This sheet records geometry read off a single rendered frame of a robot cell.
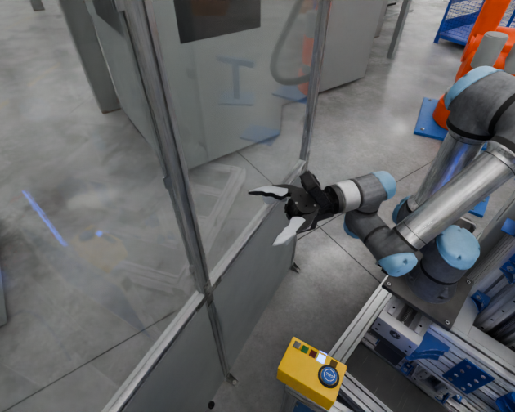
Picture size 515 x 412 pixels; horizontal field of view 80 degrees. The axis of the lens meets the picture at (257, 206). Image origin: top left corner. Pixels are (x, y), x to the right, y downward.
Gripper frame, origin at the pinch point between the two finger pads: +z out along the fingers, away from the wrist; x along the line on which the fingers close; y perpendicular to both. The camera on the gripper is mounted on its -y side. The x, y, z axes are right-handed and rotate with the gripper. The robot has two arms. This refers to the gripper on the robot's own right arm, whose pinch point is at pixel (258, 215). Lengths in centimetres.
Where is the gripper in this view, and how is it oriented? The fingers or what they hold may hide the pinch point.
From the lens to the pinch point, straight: 67.8
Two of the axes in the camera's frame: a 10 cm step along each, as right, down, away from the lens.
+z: -9.3, 2.6, -2.5
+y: -0.5, 6.0, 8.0
